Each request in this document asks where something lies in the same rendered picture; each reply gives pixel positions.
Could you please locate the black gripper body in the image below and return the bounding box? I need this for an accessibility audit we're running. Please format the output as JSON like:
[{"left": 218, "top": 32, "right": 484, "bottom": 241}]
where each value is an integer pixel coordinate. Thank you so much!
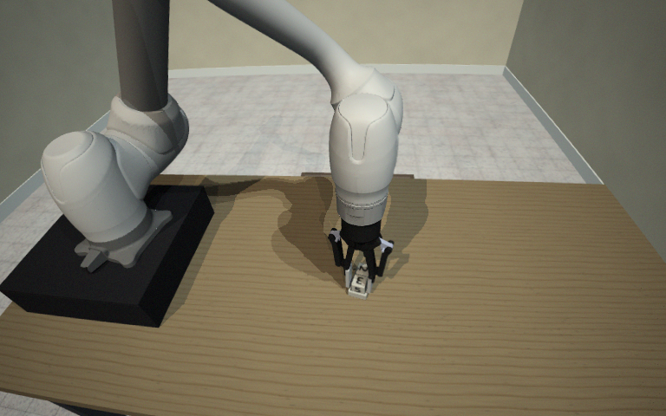
[{"left": 339, "top": 219, "right": 382, "bottom": 252}]

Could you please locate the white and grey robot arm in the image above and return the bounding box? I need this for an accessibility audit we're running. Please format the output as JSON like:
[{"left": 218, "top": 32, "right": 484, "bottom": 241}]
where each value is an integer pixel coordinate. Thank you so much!
[{"left": 41, "top": 0, "right": 403, "bottom": 272}]

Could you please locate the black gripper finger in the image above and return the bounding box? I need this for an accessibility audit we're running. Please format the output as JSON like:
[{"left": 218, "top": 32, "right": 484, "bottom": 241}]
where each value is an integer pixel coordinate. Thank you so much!
[
  {"left": 328, "top": 228, "right": 356, "bottom": 288},
  {"left": 362, "top": 238, "right": 394, "bottom": 293}
]

